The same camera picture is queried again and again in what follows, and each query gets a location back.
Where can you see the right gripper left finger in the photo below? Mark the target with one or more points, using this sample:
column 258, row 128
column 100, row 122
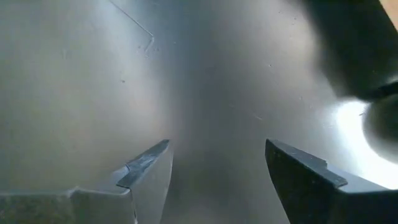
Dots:
column 77, row 208

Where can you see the black table mat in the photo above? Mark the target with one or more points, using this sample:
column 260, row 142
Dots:
column 77, row 93

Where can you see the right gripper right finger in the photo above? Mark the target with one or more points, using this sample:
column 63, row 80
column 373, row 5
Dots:
column 342, row 208

